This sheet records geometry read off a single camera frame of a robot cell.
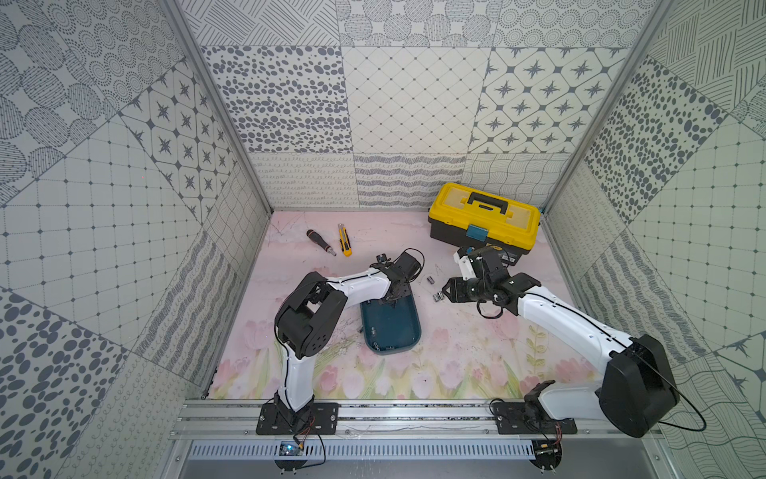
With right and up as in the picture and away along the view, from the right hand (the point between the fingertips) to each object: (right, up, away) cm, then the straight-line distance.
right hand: (452, 292), depth 85 cm
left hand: (-15, -1, +11) cm, 19 cm away
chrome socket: (-4, +1, +16) cm, 17 cm away
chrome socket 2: (-2, -4, +11) cm, 12 cm away
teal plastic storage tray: (-18, -13, +6) cm, 23 cm away
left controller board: (-42, -36, -13) cm, 57 cm away
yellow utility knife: (-36, +15, +26) cm, 46 cm away
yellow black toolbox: (+6, +23, +13) cm, 27 cm away
